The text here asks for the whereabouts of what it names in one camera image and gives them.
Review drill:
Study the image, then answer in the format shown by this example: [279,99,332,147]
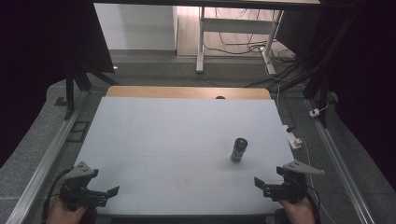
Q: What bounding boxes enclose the dark jar with green lid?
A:
[229,137,249,164]

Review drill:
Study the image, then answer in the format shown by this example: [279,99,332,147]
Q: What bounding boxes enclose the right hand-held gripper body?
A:
[262,160,327,205]

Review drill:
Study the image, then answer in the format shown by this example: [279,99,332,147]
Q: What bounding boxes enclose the person's left hand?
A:
[46,197,90,224]

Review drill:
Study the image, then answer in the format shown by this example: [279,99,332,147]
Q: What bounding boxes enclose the white desk frame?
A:
[195,6,285,76]

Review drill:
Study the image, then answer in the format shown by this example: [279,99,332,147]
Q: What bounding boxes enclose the black metal stand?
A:
[269,12,359,129]
[64,63,120,121]

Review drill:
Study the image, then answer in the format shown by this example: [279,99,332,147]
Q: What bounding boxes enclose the white power strip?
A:
[282,124,304,150]

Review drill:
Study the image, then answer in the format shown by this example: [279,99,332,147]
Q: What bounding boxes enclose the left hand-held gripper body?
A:
[59,161,108,211]

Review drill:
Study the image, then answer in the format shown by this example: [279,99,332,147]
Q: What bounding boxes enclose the black floor cables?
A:
[204,7,297,89]

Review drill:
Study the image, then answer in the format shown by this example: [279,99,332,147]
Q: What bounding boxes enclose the person's right hand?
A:
[277,195,318,224]

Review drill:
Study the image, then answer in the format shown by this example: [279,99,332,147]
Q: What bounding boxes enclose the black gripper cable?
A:
[41,167,75,224]
[304,186,322,224]

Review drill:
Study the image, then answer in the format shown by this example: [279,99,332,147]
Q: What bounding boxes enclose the black curtain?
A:
[0,0,116,169]

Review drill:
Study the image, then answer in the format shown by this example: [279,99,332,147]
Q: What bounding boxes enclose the white cable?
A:
[299,137,338,224]

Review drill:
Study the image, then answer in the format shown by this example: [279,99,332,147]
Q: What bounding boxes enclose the pale blue table mat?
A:
[74,96,295,217]

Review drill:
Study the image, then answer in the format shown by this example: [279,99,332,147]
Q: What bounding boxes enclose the aluminium rail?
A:
[5,91,92,224]
[304,98,376,224]

